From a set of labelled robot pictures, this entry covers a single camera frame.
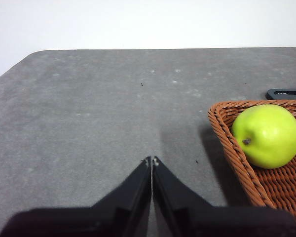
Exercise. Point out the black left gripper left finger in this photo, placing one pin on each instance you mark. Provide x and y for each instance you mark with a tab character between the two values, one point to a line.
88	222

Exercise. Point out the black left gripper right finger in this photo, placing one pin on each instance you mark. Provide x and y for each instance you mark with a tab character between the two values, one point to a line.
224	222

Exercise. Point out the brown woven wicker basket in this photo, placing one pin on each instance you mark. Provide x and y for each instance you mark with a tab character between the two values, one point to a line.
281	187

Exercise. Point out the green apple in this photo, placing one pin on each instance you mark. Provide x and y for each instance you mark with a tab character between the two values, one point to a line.
269	135

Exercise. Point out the black flat board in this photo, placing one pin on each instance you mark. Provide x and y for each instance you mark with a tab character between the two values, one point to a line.
288	96

